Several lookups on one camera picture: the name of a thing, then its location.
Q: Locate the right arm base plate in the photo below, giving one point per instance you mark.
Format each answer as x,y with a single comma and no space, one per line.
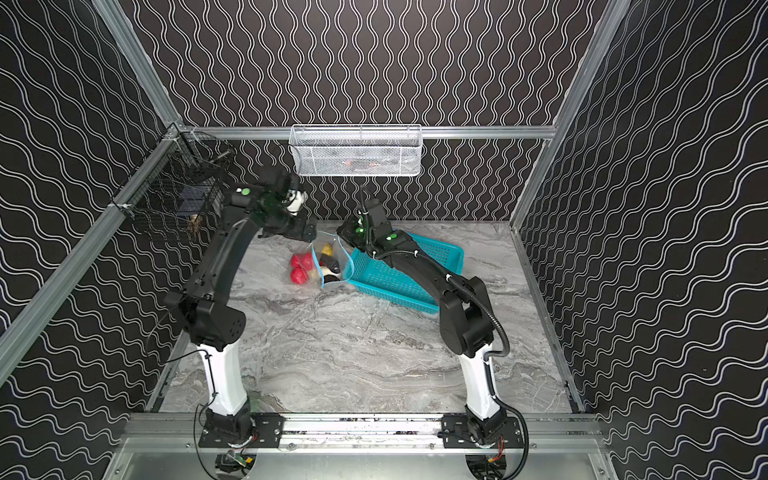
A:
467,431

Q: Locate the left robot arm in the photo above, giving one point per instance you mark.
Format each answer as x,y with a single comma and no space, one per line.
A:
274,205

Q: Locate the clear zip top bag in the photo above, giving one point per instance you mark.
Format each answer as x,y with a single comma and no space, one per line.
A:
339,252

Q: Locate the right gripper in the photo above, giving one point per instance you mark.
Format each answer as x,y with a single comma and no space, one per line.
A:
349,231

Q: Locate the dark red apple toy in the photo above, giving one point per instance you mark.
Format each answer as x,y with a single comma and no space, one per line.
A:
298,276

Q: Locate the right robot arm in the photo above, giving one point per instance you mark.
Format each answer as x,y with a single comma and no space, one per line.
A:
467,323

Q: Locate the clear wall basket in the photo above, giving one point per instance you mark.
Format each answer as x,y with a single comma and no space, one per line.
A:
357,150

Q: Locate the aluminium front rail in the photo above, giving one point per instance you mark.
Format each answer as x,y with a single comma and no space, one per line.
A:
361,446

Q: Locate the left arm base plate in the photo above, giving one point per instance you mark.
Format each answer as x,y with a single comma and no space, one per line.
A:
242,430

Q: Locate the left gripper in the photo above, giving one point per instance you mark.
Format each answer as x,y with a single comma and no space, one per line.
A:
300,228

